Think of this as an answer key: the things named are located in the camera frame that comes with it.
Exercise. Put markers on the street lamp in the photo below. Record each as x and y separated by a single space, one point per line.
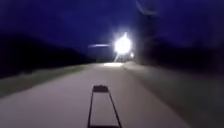
122 45

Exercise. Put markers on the pale asphalt path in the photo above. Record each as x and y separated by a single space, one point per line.
63 106

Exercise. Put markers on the grass verge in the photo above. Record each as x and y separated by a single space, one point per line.
186 95
33 80

